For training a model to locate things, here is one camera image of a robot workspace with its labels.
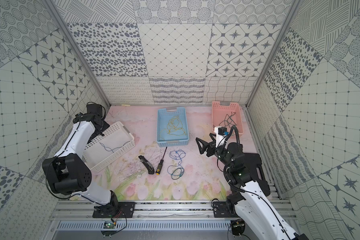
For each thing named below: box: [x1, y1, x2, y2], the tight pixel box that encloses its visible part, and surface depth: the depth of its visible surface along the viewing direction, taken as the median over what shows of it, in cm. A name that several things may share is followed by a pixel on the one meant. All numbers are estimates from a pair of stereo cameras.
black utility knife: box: [138, 155, 155, 175], surface depth 90 cm
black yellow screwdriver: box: [155, 146, 168, 175], surface depth 90 cm
